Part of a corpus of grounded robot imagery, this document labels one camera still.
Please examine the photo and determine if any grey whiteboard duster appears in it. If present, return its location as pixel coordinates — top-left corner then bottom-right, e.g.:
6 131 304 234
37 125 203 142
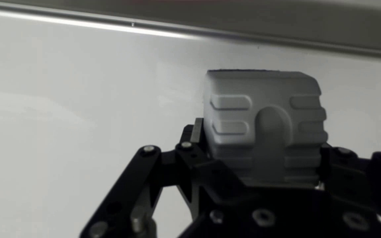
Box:
203 69 328 187

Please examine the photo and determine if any whiteboard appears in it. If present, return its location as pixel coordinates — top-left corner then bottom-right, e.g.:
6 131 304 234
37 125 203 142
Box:
0 0 381 238

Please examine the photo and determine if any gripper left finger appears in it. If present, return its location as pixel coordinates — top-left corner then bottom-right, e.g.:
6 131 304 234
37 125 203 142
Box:
80 118 244 238

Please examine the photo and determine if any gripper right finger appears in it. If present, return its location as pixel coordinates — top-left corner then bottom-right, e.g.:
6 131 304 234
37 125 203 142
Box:
319 143 381 228

